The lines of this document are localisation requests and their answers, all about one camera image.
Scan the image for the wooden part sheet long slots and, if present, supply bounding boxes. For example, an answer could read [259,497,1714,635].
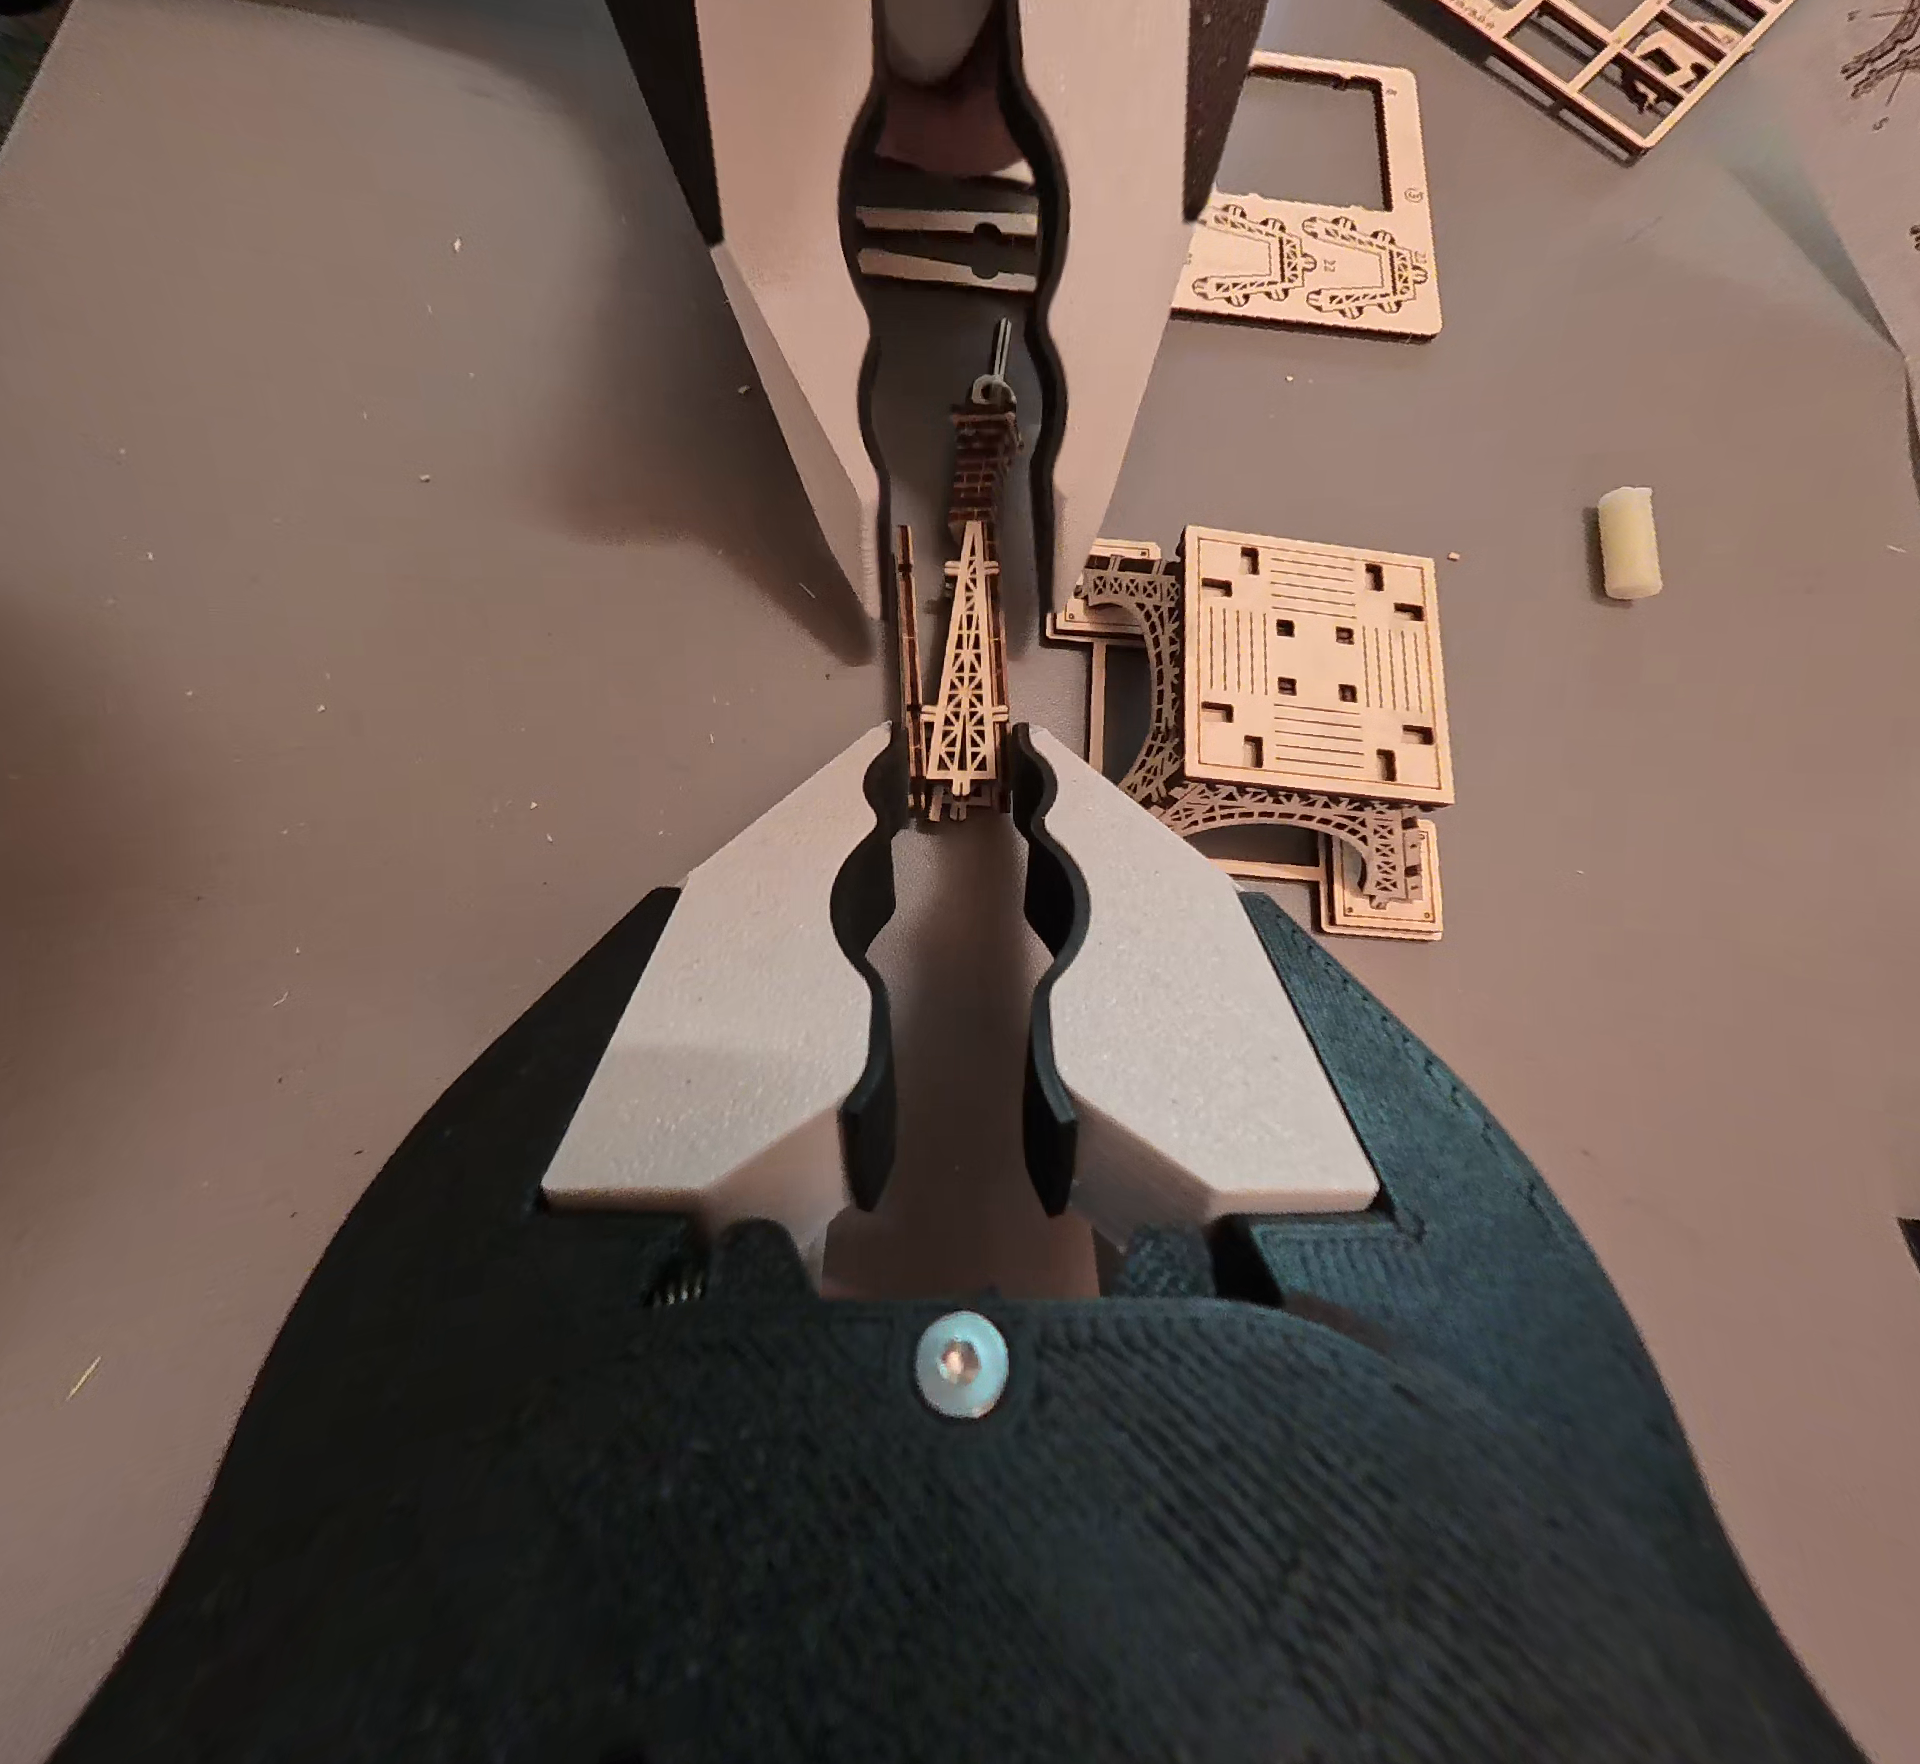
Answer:
[855,53,1446,339]

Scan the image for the person's left hand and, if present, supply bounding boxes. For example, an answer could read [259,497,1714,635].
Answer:
[870,70,1038,172]

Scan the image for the wooden tower spire assembly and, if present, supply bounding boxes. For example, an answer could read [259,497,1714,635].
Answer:
[895,320,1024,823]

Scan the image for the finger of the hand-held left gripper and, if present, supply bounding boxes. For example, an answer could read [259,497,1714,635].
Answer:
[1028,0,1203,596]
[678,0,892,663]

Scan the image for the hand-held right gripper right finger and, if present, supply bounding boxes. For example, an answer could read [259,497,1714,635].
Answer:
[1013,725,1380,1242]

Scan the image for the wooden part sheet square frames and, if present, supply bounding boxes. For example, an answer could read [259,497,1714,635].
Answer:
[1390,0,1909,160]

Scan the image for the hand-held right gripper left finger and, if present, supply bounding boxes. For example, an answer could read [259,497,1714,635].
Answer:
[540,725,900,1218]

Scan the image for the small pale wax stick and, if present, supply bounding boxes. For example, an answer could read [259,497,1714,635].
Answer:
[1596,482,1663,602]

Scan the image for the grey desk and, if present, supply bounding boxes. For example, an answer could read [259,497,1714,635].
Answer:
[0,0,1920,1764]

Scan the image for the wooden tower base model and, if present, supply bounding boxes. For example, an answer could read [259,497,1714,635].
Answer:
[1044,523,1457,941]

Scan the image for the assembly diagram instruction sheet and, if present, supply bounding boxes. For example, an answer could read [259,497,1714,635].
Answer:
[1748,0,1920,371]

